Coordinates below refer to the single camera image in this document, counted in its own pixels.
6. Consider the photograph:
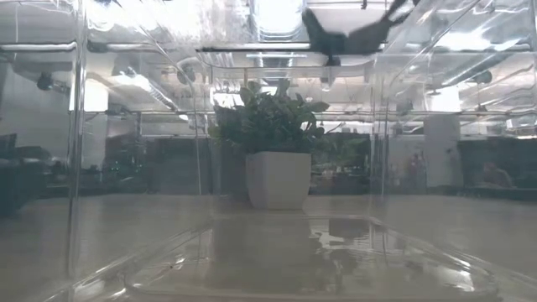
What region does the person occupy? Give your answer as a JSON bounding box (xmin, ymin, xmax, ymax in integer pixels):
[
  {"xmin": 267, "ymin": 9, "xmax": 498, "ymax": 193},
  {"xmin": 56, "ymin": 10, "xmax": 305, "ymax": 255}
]
[{"xmin": 481, "ymin": 161, "xmax": 515, "ymax": 189}]

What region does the bright ceiling light panel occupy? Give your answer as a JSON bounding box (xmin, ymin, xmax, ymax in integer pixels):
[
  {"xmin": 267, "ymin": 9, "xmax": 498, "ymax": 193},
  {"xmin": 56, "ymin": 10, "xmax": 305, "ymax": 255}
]
[{"xmin": 253, "ymin": 0, "xmax": 304, "ymax": 39}]

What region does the white square plant pot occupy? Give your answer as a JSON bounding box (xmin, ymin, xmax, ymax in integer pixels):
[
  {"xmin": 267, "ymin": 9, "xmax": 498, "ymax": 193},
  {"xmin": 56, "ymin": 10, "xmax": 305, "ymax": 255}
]
[{"xmin": 245, "ymin": 151, "xmax": 313, "ymax": 211}]

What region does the white room pillar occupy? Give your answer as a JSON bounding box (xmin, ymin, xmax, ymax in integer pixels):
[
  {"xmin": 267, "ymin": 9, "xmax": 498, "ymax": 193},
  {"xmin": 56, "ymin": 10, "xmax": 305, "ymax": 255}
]
[{"xmin": 422, "ymin": 114, "xmax": 464, "ymax": 189}]

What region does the clear plastic storage bin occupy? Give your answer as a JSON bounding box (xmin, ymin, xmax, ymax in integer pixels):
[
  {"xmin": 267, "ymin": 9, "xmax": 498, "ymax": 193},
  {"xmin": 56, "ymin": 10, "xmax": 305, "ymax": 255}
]
[{"xmin": 0, "ymin": 0, "xmax": 537, "ymax": 302}]

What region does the grey cloth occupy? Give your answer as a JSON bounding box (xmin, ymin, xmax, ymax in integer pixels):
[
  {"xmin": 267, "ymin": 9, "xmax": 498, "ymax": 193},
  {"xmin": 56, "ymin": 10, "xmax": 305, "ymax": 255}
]
[{"xmin": 300, "ymin": 7, "xmax": 398, "ymax": 59}]

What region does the dark office desk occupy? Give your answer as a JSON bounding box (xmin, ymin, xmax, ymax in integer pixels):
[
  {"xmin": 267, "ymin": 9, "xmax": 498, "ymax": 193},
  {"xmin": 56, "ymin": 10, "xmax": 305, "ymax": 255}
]
[{"xmin": 0, "ymin": 144, "xmax": 70, "ymax": 217}]

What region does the green leafy plant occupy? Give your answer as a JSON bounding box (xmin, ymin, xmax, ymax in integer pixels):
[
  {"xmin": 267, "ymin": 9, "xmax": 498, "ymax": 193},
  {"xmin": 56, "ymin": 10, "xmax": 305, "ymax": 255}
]
[{"xmin": 208, "ymin": 79, "xmax": 370, "ymax": 169}]

